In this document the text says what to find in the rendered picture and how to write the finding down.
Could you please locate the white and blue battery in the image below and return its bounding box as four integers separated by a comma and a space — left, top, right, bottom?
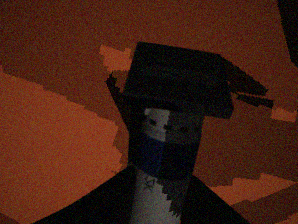
129, 107, 205, 224

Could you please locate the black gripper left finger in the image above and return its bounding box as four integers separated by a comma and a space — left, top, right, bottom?
33, 167, 137, 224

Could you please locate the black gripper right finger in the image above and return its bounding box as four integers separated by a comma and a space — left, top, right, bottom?
180, 176, 250, 224

